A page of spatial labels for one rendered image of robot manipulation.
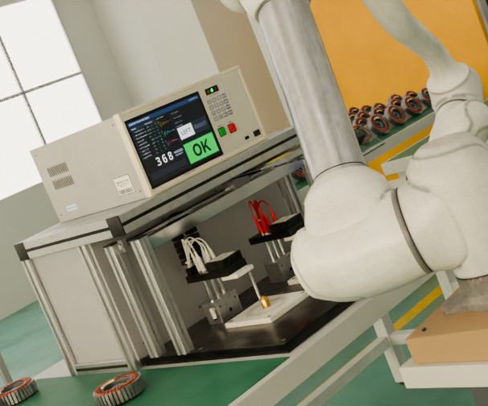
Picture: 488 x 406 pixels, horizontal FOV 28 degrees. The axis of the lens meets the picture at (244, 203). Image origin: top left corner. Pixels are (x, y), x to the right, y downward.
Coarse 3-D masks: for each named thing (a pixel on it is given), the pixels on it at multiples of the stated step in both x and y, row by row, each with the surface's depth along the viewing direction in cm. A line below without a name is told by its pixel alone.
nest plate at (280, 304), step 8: (272, 296) 233; (280, 296) 230; (288, 296) 227; (296, 296) 224; (304, 296) 224; (256, 304) 231; (272, 304) 225; (280, 304) 222; (288, 304) 220; (248, 312) 228; (256, 312) 225; (264, 312) 222; (272, 312) 219; (280, 312) 218; (232, 320) 226; (240, 320) 223; (248, 320) 220; (256, 320) 218; (264, 320) 217; (272, 320) 216
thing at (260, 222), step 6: (252, 204) 252; (258, 204) 250; (258, 210) 247; (270, 210) 251; (258, 216) 254; (264, 216) 249; (258, 222) 250; (264, 222) 247; (270, 222) 249; (258, 228) 250; (264, 228) 247
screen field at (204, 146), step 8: (208, 136) 240; (184, 144) 234; (192, 144) 236; (200, 144) 238; (208, 144) 240; (216, 144) 242; (192, 152) 236; (200, 152) 237; (208, 152) 239; (192, 160) 235
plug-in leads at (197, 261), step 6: (186, 240) 231; (192, 240) 233; (204, 240) 234; (186, 246) 234; (192, 246) 230; (204, 246) 232; (186, 252) 234; (204, 252) 235; (210, 252) 234; (192, 258) 233; (198, 258) 230; (204, 258) 235; (198, 264) 233; (186, 270) 235; (192, 270) 235; (198, 270) 234; (204, 270) 231
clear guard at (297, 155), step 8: (360, 128) 244; (368, 136) 242; (368, 144) 239; (376, 144) 240; (296, 152) 243; (368, 152) 237; (280, 160) 240; (288, 160) 233; (296, 160) 230; (256, 168) 244; (264, 168) 238; (240, 176) 244
